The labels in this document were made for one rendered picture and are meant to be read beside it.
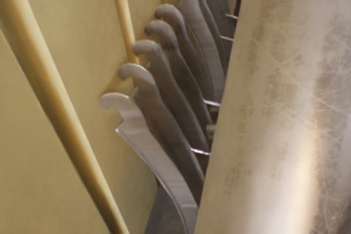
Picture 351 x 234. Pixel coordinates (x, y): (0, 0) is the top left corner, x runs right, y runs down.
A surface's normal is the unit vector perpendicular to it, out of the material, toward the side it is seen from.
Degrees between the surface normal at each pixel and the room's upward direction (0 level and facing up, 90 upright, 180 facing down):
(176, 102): 90
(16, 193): 90
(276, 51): 45
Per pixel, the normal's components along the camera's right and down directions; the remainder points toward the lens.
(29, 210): 0.97, 0.11
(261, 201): -0.50, -0.13
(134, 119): -0.23, 0.70
